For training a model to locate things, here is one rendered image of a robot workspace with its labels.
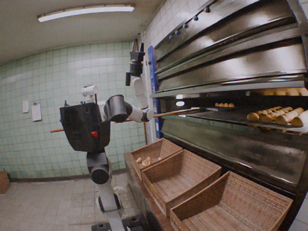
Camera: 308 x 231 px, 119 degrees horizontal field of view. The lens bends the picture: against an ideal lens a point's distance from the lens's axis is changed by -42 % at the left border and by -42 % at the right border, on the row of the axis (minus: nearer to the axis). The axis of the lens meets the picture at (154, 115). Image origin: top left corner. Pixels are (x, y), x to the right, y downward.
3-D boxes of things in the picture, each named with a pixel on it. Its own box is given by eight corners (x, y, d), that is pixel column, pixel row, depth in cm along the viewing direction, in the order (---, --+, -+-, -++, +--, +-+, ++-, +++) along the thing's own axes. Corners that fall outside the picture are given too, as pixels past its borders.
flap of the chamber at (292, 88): (149, 98, 201) (163, 99, 208) (304, 87, 32) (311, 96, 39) (149, 96, 201) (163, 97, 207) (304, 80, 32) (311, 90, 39)
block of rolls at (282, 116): (276, 111, 116) (276, 105, 115) (315, 114, 71) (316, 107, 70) (244, 120, 96) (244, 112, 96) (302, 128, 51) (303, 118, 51)
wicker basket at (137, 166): (165, 156, 210) (163, 137, 207) (184, 171, 157) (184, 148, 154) (131, 162, 196) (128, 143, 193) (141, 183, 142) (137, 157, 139)
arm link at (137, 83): (140, 76, 96) (146, 94, 103) (137, 73, 103) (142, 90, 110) (131, 80, 94) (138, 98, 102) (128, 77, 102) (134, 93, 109)
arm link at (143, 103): (147, 90, 107) (154, 113, 118) (136, 90, 112) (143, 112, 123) (140, 99, 100) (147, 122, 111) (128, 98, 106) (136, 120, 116)
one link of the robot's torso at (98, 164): (112, 183, 84) (106, 156, 82) (91, 186, 79) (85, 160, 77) (108, 166, 110) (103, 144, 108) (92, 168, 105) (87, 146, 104)
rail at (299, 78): (149, 96, 201) (151, 96, 201) (304, 80, 32) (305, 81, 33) (149, 94, 201) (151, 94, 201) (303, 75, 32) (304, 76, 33)
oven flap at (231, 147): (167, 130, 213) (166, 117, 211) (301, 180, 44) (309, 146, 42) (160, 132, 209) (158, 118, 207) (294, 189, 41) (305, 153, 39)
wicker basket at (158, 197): (185, 172, 156) (184, 148, 153) (220, 195, 103) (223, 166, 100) (142, 184, 140) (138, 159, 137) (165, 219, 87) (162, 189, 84)
